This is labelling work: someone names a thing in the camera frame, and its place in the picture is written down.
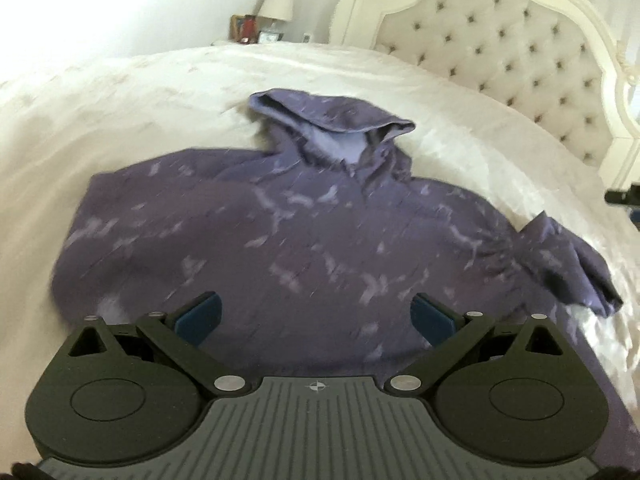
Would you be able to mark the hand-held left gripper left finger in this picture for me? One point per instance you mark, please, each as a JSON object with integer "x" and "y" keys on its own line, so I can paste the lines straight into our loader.
{"x": 199, "y": 316}

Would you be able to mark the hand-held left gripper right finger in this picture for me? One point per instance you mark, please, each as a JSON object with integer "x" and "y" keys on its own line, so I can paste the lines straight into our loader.
{"x": 433, "y": 317}

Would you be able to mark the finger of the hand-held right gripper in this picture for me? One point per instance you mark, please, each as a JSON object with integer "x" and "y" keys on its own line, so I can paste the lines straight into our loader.
{"x": 622, "y": 197}

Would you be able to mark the purple patterned hoodie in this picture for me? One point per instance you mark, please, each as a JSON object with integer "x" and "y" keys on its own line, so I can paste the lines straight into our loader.
{"x": 300, "y": 240}

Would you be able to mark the cream tufted headboard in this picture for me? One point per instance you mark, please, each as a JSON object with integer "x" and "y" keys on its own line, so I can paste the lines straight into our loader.
{"x": 505, "y": 25}

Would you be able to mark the white fluffy bed blanket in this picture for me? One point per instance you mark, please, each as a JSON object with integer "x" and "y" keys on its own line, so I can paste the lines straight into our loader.
{"x": 150, "y": 105}

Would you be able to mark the white table lamp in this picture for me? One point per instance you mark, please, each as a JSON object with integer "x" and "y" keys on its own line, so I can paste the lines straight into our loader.
{"x": 276, "y": 2}

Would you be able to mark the small silver photo frame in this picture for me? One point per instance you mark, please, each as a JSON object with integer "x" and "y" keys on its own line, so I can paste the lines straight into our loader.
{"x": 270, "y": 37}

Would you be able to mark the picture frame with red print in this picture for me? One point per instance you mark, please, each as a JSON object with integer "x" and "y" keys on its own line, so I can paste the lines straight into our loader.
{"x": 243, "y": 27}

